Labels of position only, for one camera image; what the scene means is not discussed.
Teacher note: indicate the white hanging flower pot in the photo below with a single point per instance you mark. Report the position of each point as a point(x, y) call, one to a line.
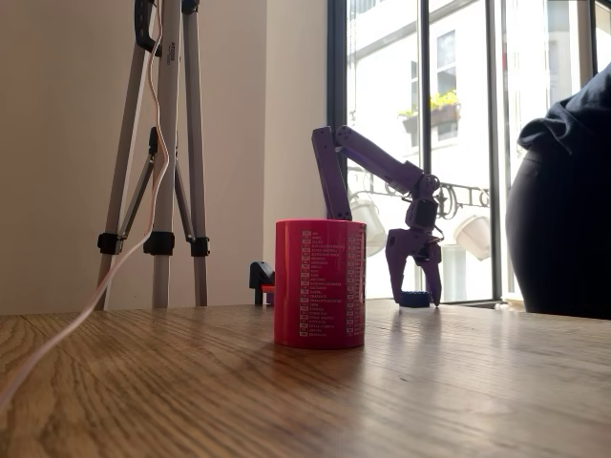
point(475, 236)
point(367, 224)

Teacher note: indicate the person in dark clothes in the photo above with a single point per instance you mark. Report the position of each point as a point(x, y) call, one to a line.
point(563, 238)

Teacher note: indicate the purple robot arm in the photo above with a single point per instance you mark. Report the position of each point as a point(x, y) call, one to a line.
point(334, 181)

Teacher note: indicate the silver camera tripod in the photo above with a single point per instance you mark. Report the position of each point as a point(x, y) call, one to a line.
point(168, 143)

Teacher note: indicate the red cup with white print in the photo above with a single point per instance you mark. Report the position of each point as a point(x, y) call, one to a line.
point(320, 286)

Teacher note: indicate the black and orange table clamp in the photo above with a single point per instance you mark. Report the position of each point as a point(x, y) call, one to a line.
point(260, 276)

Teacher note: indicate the black window frame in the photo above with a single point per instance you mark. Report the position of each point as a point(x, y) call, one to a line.
point(336, 95)

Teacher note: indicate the planter with yellow flowers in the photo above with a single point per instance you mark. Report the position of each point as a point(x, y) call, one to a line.
point(436, 112)

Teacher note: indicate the blue ridged block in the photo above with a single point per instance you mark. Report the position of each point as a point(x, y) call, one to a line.
point(415, 299)

